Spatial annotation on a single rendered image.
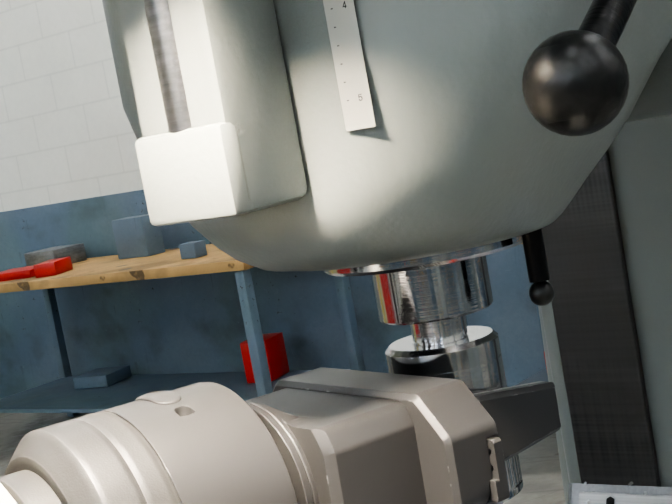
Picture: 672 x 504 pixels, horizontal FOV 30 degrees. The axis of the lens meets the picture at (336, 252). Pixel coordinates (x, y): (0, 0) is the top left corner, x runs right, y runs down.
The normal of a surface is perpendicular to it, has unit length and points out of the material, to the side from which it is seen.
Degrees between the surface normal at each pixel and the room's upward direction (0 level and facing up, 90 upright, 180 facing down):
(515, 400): 90
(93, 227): 90
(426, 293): 90
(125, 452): 40
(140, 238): 90
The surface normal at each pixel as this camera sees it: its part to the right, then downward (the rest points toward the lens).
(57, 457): -0.51, -0.51
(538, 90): -0.79, 0.22
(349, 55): -0.59, 0.19
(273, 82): 0.78, -0.07
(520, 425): 0.59, -0.02
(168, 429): 0.16, -0.86
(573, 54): -0.21, -0.42
